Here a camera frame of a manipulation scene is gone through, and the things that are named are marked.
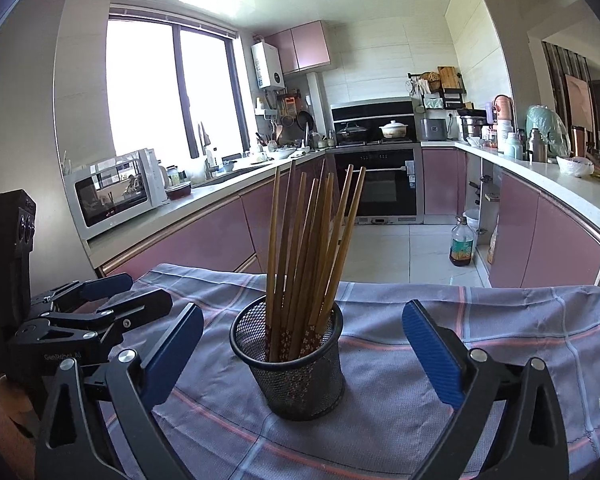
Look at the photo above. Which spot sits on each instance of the dark red bowl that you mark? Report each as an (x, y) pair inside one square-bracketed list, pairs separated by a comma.
[(179, 191)]

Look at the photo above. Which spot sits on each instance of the white electric kettle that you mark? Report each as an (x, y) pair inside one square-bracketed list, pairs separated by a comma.
[(162, 172)]

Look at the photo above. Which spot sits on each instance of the clear plastic bag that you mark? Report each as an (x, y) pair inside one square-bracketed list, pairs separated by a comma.
[(492, 247)]

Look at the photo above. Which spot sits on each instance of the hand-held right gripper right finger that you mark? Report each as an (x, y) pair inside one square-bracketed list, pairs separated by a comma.
[(432, 355)]

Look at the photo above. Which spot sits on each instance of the steel sink faucet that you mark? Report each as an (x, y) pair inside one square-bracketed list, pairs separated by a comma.
[(209, 162)]

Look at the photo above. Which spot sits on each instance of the black mesh utensil holder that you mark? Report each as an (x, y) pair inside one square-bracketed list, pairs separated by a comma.
[(300, 390)]

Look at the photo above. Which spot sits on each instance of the pink base cabinets with open shelf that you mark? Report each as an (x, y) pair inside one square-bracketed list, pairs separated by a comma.
[(545, 240)]

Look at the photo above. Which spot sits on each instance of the black hanging frying pan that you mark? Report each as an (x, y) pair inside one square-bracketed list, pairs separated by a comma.
[(305, 120)]

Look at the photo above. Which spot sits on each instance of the hanging kitchen utensil rack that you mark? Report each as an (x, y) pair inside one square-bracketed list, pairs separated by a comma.
[(290, 105)]

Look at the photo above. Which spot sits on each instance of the white countertop oven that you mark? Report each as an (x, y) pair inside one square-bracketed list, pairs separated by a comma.
[(112, 195)]

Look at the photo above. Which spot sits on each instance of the pink wall picture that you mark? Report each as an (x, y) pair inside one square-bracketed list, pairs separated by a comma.
[(580, 105)]

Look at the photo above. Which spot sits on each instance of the cooking oil bottle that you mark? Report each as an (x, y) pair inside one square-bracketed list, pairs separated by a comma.
[(462, 247)]

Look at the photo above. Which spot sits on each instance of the bunch of wooden chopsticks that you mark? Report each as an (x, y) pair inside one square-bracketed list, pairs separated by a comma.
[(300, 260)]

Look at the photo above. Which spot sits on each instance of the black range hood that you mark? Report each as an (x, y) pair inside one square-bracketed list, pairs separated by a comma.
[(372, 110)]

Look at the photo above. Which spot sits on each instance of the wooden cutting board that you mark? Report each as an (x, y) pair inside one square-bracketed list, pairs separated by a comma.
[(448, 77)]

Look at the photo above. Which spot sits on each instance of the white plastic bucket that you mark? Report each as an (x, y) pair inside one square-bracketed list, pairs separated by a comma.
[(472, 219)]

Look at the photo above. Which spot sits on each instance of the wooden knife block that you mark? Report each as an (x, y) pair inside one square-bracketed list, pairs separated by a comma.
[(579, 142)]

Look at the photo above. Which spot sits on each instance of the mint green plastic-wrapped appliance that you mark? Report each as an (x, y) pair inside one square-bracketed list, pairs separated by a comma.
[(545, 127)]

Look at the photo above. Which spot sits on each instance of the large kitchen window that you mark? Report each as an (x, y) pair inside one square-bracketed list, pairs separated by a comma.
[(145, 85)]

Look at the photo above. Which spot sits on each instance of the white vertical pipe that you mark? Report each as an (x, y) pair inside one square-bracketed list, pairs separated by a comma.
[(315, 100)]

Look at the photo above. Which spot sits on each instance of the blue-grey plaid tablecloth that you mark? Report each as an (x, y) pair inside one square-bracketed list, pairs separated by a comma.
[(380, 360)]

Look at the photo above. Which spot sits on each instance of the grey refrigerator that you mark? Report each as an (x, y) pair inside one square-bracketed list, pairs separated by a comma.
[(20, 110)]

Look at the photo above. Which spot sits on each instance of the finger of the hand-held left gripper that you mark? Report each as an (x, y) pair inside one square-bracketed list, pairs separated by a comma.
[(150, 302), (107, 285)]

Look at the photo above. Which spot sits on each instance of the black built-in oven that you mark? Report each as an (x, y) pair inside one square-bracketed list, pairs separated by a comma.
[(385, 190)]

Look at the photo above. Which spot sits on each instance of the pink wall cabinet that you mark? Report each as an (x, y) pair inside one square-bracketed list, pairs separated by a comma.
[(305, 47)]

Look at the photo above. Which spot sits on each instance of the black wall storage rack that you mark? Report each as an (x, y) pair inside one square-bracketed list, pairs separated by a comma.
[(452, 97)]

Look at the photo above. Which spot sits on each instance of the kitchen sink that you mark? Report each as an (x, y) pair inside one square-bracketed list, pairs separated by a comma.
[(230, 176)]

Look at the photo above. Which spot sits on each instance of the pink base cabinets under window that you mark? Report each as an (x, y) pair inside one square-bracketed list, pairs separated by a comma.
[(205, 230)]

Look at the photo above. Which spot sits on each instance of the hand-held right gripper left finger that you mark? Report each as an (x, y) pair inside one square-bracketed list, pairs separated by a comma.
[(175, 350)]

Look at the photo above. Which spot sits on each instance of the black pot with glass lid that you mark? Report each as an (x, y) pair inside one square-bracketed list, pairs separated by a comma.
[(352, 131)]

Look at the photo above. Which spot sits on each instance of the white casserole pot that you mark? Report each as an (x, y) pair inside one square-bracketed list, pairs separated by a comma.
[(394, 130)]

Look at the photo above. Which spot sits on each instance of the stainless steel thermos bottle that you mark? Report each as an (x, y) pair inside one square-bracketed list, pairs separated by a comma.
[(537, 147)]

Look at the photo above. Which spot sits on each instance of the steel stockpot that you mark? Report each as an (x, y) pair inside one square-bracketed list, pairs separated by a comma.
[(472, 127)]

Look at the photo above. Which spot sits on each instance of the glass jar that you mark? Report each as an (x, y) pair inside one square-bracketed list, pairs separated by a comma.
[(173, 175)]

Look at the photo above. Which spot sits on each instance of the white and mint bottle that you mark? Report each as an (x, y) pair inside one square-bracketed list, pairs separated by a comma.
[(512, 146)]

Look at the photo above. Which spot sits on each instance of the white wall water heater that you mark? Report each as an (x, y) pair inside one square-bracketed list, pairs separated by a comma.
[(267, 65)]

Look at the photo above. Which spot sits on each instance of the plastic-wrapped white bowl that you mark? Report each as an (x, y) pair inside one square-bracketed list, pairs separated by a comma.
[(575, 166)]

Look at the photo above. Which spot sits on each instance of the pink thermos jug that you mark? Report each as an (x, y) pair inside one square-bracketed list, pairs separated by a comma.
[(503, 107)]

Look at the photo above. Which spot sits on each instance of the dark wooden slat screen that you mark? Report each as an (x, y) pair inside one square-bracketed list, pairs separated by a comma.
[(555, 70)]

